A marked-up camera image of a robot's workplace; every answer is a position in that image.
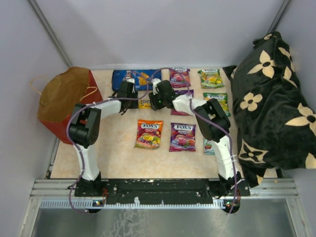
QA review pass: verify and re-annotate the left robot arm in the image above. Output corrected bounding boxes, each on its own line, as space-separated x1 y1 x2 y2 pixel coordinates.
66 79 138 197

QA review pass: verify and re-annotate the blue snack packet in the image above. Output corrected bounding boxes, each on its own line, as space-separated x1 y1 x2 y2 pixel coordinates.
112 69 156 91

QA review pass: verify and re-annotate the green snack packet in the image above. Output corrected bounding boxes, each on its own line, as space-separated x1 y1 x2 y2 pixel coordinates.
198 69 225 89

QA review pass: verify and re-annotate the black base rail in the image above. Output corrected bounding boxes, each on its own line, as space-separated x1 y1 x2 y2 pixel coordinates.
75 178 250 205

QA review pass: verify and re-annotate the purple berries candy packet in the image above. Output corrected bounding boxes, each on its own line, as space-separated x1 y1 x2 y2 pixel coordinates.
169 68 191 88
171 89 194 116
169 122 196 152

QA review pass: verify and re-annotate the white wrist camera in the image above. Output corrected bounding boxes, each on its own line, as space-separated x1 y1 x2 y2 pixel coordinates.
126 79 136 93
151 78 161 95

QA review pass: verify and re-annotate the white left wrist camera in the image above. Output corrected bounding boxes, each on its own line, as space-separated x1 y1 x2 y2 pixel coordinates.
126 79 136 93

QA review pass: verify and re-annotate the teal candy packet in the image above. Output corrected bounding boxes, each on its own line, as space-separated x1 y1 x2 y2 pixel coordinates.
203 138 215 155

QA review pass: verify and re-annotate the black floral blanket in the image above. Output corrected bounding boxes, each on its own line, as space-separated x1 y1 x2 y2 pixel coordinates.
223 31 316 187

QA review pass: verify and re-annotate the red paper bag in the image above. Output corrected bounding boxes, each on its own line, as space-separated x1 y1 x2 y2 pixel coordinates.
37 67 103 144

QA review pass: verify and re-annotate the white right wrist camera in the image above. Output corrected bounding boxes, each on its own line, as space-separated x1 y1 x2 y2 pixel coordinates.
151 78 161 95

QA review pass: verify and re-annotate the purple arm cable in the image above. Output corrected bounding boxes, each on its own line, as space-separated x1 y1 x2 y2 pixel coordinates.
148 68 242 214
66 71 150 214

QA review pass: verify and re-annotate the yellow chocolate candy packet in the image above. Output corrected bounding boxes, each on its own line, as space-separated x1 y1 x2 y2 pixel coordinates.
138 100 151 109

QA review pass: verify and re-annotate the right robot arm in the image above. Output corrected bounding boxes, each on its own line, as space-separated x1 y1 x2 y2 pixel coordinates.
149 79 241 197

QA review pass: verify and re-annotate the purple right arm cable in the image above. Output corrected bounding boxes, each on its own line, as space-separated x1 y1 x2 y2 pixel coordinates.
148 68 242 214

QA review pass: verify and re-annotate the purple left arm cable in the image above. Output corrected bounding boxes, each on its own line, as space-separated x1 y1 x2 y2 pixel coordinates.
66 71 150 214

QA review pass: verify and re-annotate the orange fruit candy packet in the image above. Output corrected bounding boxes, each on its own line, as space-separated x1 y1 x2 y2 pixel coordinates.
135 119 163 149

